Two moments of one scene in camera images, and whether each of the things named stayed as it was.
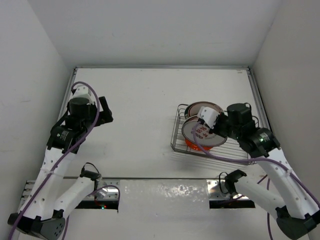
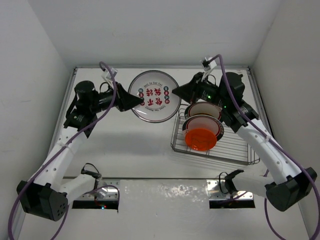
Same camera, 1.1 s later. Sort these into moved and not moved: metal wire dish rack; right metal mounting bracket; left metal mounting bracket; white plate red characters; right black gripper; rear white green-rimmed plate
Moved: right black gripper; white plate red characters
Not moved: rear white green-rimmed plate; right metal mounting bracket; left metal mounting bracket; metal wire dish rack
